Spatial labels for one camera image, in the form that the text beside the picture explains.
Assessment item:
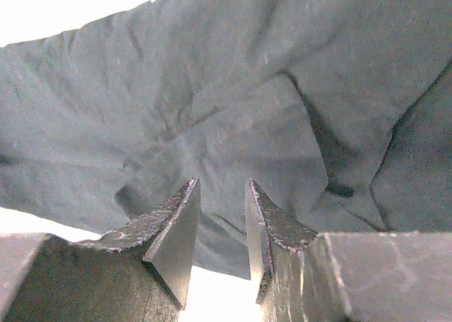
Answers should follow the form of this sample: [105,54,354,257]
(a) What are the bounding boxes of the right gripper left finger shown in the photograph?
[1,179,201,321]

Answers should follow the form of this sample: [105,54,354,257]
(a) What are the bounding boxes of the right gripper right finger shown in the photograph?
[245,180,451,321]

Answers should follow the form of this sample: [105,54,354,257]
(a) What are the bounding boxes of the black t shirt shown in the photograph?
[1,0,451,278]

